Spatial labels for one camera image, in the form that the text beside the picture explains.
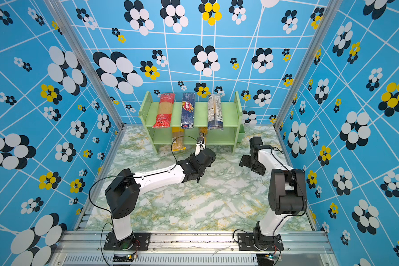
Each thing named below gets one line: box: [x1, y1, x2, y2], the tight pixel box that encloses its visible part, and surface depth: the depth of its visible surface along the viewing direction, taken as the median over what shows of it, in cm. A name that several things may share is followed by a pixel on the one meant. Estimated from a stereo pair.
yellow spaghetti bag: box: [171, 126, 187, 152], surface depth 95 cm
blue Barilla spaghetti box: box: [180, 92, 196, 129], surface depth 85 cm
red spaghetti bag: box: [152, 93, 176, 129], surface depth 88 cm
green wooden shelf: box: [138, 91, 246, 155], surface depth 90 cm
